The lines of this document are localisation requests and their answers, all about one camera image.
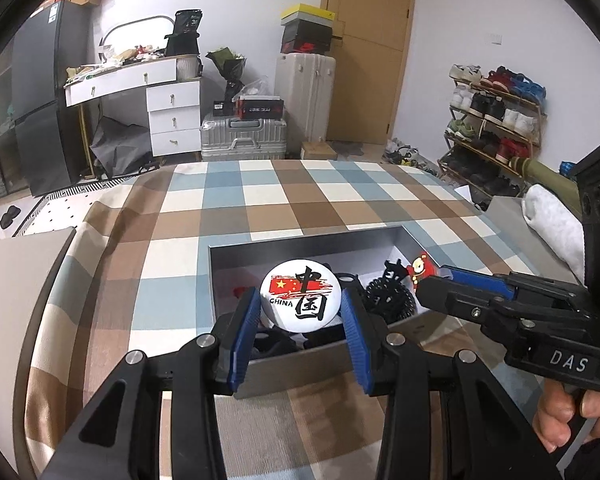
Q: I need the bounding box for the small red figure charm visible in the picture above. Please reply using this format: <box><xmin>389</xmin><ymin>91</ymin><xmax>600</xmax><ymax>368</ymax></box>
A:
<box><xmin>406</xmin><ymin>252</ymin><xmax>439</xmax><ymax>290</ymax></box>

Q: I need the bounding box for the round China badge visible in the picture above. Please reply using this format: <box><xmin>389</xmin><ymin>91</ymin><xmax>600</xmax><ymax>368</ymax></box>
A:
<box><xmin>260</xmin><ymin>259</ymin><xmax>342</xmax><ymax>334</ymax></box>

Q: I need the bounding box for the right hand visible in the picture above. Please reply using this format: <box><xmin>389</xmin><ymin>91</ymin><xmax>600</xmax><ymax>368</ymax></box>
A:
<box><xmin>532</xmin><ymin>379</ymin><xmax>600</xmax><ymax>453</ymax></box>

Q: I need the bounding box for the red white charm in box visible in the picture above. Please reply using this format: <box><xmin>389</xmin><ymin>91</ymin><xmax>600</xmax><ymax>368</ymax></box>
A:
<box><xmin>233</xmin><ymin>286</ymin><xmax>252</xmax><ymax>299</ymax></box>

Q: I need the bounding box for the black character ornament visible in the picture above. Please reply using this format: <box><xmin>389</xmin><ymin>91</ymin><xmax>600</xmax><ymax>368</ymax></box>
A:
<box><xmin>382</xmin><ymin>259</ymin><xmax>410</xmax><ymax>283</ymax></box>

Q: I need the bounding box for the black hair claw clip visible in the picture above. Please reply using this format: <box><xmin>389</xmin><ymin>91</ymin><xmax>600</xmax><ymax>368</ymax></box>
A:
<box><xmin>326</xmin><ymin>264</ymin><xmax>364</xmax><ymax>295</ymax></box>

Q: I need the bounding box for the grey cardboard box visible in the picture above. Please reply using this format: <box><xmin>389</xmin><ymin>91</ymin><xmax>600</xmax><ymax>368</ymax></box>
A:
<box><xmin>206</xmin><ymin>224</ymin><xmax>474</xmax><ymax>401</ymax></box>

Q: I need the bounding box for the white pillow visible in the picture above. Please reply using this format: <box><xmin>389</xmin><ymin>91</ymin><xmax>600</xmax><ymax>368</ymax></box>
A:
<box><xmin>521</xmin><ymin>184</ymin><xmax>585</xmax><ymax>284</ymax></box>

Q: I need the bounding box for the plaid bed sheet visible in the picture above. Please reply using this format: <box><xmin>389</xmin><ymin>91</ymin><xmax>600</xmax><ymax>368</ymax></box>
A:
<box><xmin>24</xmin><ymin>159</ymin><xmax>534</xmax><ymax>479</ymax></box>

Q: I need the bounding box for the green rolled mat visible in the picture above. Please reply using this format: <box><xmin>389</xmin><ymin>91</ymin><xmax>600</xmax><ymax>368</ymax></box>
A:
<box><xmin>508</xmin><ymin>156</ymin><xmax>578</xmax><ymax>196</ymax></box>

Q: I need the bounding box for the shoe rack with shoes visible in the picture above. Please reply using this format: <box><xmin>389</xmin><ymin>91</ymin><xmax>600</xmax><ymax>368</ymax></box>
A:
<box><xmin>438</xmin><ymin>64</ymin><xmax>547</xmax><ymax>210</ymax></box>

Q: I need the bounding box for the small cardboard box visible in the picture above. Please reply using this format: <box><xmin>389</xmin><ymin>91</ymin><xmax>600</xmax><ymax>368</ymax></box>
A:
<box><xmin>300</xmin><ymin>142</ymin><xmax>338</xmax><ymax>160</ymax></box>

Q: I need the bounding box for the silver aluminium suitcase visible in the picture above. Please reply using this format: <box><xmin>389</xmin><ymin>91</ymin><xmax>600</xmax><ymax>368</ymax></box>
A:
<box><xmin>200</xmin><ymin>114</ymin><xmax>287</xmax><ymax>162</ymax></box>

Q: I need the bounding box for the black box on suitcase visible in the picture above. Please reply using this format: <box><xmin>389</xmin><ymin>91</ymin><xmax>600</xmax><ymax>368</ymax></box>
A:
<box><xmin>236</xmin><ymin>96</ymin><xmax>284</xmax><ymax>120</ymax></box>

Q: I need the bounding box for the white upright suitcase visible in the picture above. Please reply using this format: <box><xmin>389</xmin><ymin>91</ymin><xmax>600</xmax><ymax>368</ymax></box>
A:
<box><xmin>274</xmin><ymin>53</ymin><xmax>336</xmax><ymax>153</ymax></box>

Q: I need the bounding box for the white desk with drawers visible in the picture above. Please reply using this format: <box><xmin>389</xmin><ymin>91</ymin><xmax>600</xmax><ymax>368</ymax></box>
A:
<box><xmin>65</xmin><ymin>54</ymin><xmax>202</xmax><ymax>156</ymax></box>

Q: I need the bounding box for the flower bouquet dark wrap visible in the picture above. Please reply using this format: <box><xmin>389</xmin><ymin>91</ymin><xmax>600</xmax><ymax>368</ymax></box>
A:
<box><xmin>206</xmin><ymin>47</ymin><xmax>247</xmax><ymax>91</ymax></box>

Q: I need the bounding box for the glass door cabinet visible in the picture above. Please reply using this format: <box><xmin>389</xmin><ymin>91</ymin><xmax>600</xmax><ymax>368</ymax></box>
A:
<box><xmin>0</xmin><ymin>49</ymin><xmax>28</xmax><ymax>198</ymax></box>

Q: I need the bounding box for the black red shoe box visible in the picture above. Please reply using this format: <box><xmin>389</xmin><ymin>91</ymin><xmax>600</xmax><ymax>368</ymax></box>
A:
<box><xmin>280</xmin><ymin>18</ymin><xmax>334</xmax><ymax>55</ymax></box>

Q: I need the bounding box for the black bag on desk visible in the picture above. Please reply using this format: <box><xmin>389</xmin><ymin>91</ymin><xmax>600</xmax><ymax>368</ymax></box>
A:
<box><xmin>164</xmin><ymin>9</ymin><xmax>202</xmax><ymax>56</ymax></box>

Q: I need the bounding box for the wooden door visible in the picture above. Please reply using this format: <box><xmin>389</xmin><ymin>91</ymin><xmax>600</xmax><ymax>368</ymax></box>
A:
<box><xmin>321</xmin><ymin>0</ymin><xmax>415</xmax><ymax>145</ymax></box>

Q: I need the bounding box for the yellow lid shoe box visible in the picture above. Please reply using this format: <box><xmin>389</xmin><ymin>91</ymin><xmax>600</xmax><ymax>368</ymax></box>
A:
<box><xmin>280</xmin><ymin>3</ymin><xmax>336</xmax><ymax>27</ymax></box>

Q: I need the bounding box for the black refrigerator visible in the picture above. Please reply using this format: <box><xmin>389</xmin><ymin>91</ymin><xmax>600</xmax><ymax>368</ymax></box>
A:
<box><xmin>12</xmin><ymin>0</ymin><xmax>90</xmax><ymax>196</ymax></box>

